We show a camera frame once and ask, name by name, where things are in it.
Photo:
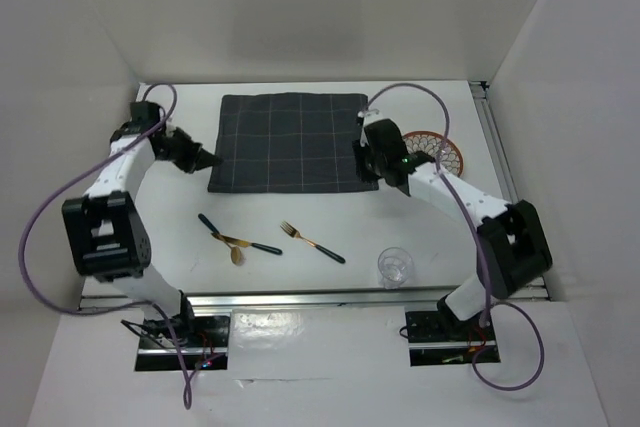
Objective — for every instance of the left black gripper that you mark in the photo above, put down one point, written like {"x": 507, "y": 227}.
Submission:
{"x": 194, "y": 152}

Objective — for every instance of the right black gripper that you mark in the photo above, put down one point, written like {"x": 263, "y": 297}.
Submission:
{"x": 359, "y": 150}

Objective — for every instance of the dark grey checked cloth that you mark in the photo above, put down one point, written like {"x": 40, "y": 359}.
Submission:
{"x": 288, "y": 143}

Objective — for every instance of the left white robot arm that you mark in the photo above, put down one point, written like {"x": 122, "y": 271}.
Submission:
{"x": 108, "y": 240}

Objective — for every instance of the aluminium right rail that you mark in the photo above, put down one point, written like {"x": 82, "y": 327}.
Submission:
{"x": 479, "y": 93}

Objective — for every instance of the clear drinking glass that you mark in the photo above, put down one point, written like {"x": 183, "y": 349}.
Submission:
{"x": 395, "y": 268}

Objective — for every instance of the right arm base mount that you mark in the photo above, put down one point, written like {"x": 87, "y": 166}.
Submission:
{"x": 433, "y": 341}

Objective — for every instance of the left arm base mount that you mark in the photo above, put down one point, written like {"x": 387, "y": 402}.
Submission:
{"x": 205, "y": 348}

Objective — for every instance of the aluminium front rail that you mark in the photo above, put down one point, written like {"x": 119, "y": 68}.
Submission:
{"x": 312, "y": 298}

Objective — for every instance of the gold spoon green handle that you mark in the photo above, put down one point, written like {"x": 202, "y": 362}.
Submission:
{"x": 236, "y": 255}

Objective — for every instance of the gold knife green handle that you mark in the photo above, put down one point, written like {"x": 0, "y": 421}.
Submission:
{"x": 247, "y": 244}

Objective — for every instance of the gold fork green handle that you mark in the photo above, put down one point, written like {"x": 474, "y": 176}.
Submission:
{"x": 292, "y": 232}

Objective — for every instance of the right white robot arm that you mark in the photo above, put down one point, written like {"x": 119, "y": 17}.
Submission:
{"x": 511, "y": 245}

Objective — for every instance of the aluminium rail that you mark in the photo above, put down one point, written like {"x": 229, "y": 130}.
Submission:
{"x": 312, "y": 298}
{"x": 479, "y": 93}

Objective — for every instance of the floral plate orange rim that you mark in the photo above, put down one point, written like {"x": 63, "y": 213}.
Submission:
{"x": 432, "y": 144}

